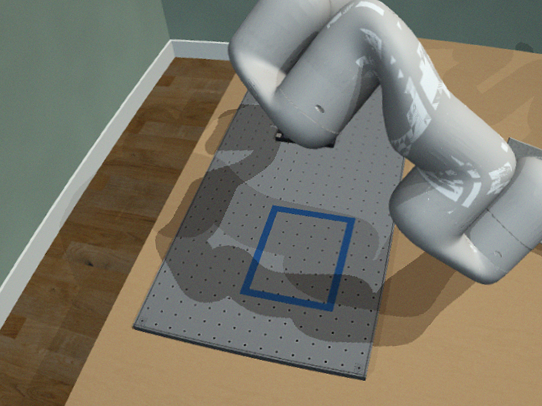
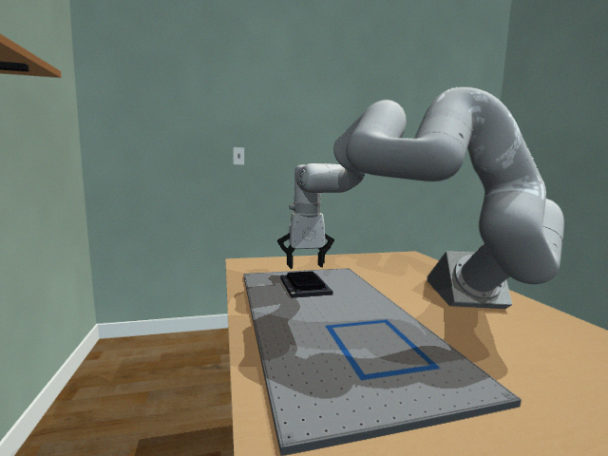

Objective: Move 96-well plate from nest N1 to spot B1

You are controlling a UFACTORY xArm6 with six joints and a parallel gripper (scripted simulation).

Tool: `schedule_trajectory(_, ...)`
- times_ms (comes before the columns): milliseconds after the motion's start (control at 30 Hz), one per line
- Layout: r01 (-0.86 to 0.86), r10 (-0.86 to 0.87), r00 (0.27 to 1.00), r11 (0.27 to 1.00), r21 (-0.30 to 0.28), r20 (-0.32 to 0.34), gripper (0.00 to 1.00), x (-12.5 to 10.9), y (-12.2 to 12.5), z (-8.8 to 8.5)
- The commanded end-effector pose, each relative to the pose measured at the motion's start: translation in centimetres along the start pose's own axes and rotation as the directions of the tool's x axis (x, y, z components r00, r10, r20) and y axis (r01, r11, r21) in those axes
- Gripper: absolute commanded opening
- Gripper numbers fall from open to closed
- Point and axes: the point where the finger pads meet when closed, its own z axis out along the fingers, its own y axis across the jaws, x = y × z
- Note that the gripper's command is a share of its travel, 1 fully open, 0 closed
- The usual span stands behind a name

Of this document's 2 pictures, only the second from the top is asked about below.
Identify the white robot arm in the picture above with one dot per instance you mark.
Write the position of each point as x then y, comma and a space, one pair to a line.
522, 229

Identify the blue rectangular tape outline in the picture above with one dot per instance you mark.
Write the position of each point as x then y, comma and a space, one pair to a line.
361, 375

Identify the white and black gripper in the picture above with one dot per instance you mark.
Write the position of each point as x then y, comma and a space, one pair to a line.
306, 232

